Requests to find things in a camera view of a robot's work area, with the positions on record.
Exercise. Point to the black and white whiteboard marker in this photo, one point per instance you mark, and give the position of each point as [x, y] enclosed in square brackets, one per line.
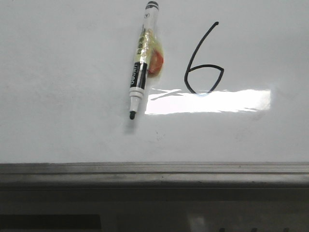
[149, 57]

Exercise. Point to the grey aluminium whiteboard frame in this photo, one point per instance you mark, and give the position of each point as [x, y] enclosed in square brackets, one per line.
[153, 175]

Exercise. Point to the white whiteboard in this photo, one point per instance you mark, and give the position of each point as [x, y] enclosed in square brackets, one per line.
[234, 85]

